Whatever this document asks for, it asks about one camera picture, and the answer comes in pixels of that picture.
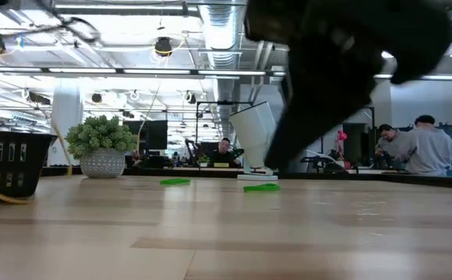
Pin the ceiling light strip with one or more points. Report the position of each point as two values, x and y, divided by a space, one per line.
443 77
85 71

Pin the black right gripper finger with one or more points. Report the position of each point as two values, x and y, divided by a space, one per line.
326 97

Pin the black slotted plastic bin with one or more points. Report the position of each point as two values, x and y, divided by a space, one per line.
39 163

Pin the black ceiling dome device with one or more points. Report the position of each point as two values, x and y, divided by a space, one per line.
163 46

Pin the person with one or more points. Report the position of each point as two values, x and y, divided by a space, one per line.
432 151
393 145
223 155

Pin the green piece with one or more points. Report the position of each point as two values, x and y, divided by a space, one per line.
175 181

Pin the small background potted plant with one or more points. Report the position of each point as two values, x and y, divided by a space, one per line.
203 159

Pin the white round pillar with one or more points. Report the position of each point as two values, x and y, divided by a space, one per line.
66 116

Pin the green succulent in grey pot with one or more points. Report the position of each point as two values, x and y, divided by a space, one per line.
101 136

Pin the black computer monitor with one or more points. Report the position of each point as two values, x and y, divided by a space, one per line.
151 134

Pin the green rubber band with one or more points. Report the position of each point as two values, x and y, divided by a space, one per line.
261 187

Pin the yellow rubber band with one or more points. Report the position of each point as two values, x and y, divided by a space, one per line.
4 199
69 171

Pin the silver ventilation duct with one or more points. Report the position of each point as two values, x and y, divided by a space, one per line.
221 35

